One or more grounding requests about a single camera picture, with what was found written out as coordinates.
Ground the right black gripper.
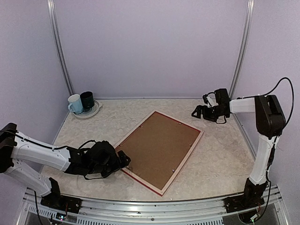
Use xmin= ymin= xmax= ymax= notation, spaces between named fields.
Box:
xmin=193 ymin=105 xmax=226 ymax=121

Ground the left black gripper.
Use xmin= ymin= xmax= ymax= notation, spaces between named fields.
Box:
xmin=88 ymin=150 xmax=130 ymax=179

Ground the red wooden picture frame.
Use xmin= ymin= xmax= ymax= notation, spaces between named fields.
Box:
xmin=114 ymin=110 xmax=205 ymax=197

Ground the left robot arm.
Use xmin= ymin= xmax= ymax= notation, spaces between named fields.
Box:
xmin=0 ymin=123 xmax=131 ymax=209

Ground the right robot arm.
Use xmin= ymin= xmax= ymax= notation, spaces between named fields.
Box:
xmin=191 ymin=89 xmax=286 ymax=208

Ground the white plate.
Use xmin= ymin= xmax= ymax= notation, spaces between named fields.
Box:
xmin=71 ymin=100 xmax=103 ymax=120

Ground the dark green mug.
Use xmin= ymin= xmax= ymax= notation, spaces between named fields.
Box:
xmin=80 ymin=91 xmax=94 ymax=112

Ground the light blue mug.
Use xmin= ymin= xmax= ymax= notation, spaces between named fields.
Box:
xmin=67 ymin=94 xmax=83 ymax=114

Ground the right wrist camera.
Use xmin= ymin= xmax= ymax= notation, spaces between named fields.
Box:
xmin=202 ymin=94 xmax=215 ymax=108

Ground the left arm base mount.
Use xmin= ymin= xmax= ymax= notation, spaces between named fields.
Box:
xmin=40 ymin=192 xmax=82 ymax=214

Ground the aluminium front rail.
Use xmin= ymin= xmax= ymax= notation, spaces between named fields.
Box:
xmin=17 ymin=185 xmax=288 ymax=225

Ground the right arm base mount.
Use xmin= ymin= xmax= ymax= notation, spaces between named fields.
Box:
xmin=224 ymin=178 xmax=268 ymax=213

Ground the right aluminium corner post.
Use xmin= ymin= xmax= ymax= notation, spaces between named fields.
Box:
xmin=225 ymin=0 xmax=255 ymax=104

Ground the aluminium corner post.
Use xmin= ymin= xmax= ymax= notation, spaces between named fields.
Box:
xmin=225 ymin=0 xmax=255 ymax=104
xmin=47 ymin=0 xmax=75 ymax=95

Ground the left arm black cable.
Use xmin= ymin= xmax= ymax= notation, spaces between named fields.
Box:
xmin=14 ymin=135 xmax=104 ymax=181

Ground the left aluminium corner post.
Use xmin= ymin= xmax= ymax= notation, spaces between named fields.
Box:
xmin=47 ymin=0 xmax=75 ymax=95

